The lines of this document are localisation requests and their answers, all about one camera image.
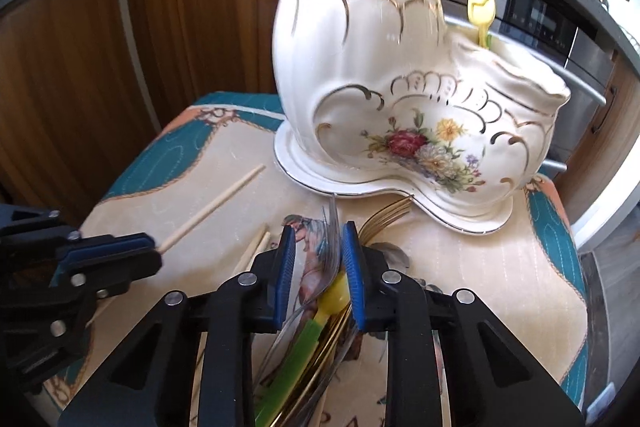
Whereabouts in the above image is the printed quilted table cloth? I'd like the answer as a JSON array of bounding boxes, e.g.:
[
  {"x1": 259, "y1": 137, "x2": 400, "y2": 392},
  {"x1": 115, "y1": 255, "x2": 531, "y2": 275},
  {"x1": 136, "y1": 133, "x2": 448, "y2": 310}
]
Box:
[{"x1": 42, "y1": 92, "x2": 588, "y2": 427}]

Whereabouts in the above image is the gold fork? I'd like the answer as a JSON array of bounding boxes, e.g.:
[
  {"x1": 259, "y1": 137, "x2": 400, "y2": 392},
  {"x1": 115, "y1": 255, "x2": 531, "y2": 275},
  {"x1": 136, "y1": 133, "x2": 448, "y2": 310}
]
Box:
[
  {"x1": 300, "y1": 196, "x2": 415, "y2": 427},
  {"x1": 310, "y1": 204, "x2": 408, "y2": 408}
]

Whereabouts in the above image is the white floral ceramic utensil holder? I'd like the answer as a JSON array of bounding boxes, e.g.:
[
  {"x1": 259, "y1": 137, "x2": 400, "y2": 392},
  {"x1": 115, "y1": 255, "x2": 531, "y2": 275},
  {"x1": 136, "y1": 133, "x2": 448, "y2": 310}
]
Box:
[{"x1": 272, "y1": 0, "x2": 572, "y2": 235}]

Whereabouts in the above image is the stainless steel oven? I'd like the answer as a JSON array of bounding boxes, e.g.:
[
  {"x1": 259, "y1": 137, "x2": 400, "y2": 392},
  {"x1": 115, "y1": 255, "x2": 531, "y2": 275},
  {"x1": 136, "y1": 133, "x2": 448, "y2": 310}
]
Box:
[{"x1": 440, "y1": 0, "x2": 618, "y2": 178}]

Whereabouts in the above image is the wooden chopstick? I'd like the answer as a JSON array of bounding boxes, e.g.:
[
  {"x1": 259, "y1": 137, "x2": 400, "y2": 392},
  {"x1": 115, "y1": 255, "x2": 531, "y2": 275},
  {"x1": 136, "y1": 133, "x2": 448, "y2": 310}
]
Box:
[
  {"x1": 157, "y1": 164, "x2": 267, "y2": 254},
  {"x1": 232, "y1": 231, "x2": 272, "y2": 275}
]

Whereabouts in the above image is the narrow wooden base cabinet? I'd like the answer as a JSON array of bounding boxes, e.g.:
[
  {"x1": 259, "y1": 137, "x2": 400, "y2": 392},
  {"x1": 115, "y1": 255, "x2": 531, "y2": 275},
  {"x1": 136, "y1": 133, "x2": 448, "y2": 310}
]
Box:
[{"x1": 555, "y1": 52, "x2": 640, "y2": 223}]

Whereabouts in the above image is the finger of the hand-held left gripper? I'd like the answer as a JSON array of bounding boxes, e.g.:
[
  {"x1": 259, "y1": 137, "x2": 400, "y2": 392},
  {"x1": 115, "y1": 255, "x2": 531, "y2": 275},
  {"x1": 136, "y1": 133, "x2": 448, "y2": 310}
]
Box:
[
  {"x1": 0, "y1": 251, "x2": 163, "y2": 358},
  {"x1": 0, "y1": 207, "x2": 156, "y2": 258}
]

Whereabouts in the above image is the silver fork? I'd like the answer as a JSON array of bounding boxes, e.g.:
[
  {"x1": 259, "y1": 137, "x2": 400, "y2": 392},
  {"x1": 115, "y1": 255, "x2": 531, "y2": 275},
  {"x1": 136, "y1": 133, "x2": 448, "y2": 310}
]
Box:
[{"x1": 255, "y1": 194, "x2": 351, "y2": 388}]

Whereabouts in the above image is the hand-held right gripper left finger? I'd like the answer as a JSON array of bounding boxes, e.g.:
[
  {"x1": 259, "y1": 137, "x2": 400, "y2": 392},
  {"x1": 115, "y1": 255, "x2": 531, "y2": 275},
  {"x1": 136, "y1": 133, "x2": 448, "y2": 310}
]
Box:
[{"x1": 57, "y1": 224, "x2": 301, "y2": 427}]

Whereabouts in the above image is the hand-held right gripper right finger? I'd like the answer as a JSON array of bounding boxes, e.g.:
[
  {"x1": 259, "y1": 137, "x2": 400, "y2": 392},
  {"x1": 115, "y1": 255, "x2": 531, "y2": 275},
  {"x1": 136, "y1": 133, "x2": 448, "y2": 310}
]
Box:
[{"x1": 340, "y1": 222, "x2": 586, "y2": 427}]

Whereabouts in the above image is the wide wooden base cabinet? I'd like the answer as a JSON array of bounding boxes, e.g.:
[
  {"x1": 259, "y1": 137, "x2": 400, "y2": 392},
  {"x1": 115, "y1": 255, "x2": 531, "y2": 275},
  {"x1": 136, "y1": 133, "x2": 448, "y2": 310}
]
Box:
[{"x1": 0, "y1": 0, "x2": 386, "y2": 228}]

